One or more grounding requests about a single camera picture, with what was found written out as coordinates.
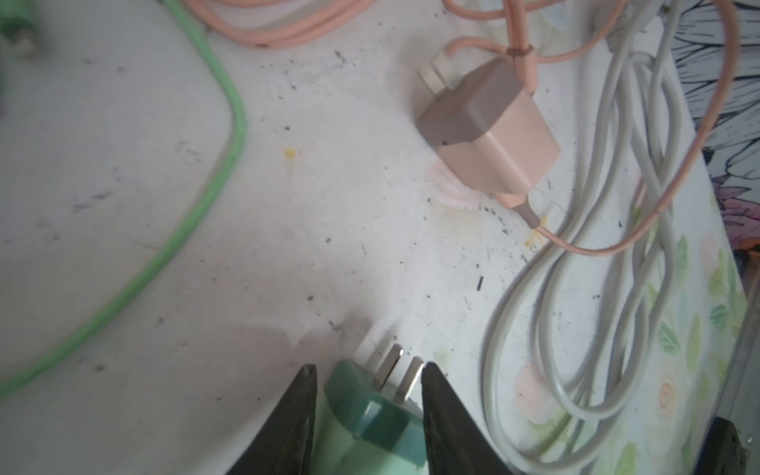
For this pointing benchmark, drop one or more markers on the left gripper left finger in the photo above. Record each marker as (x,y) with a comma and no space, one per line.
(284,444)

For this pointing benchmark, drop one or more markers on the pink charger plug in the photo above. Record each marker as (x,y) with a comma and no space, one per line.
(490,133)

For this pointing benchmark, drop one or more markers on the green charger plug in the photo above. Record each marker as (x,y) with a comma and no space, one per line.
(367,425)

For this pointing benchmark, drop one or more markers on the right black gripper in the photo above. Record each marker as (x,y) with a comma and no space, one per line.
(722,452)

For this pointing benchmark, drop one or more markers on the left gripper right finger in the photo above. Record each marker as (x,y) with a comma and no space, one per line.
(454,443)

